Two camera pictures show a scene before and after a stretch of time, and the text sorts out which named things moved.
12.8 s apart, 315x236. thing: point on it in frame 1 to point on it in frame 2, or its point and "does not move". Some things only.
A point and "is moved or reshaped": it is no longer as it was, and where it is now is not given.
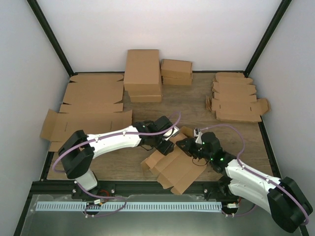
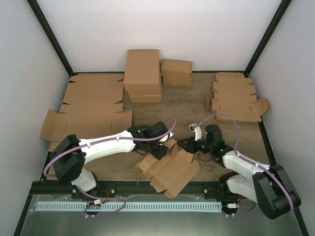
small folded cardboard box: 176,69 does not move
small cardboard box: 176,171 is moved or reshaped
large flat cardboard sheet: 91,105 does not move
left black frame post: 47,29 does not move
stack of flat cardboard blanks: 232,100 does not move
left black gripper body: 165,149 to 159,154
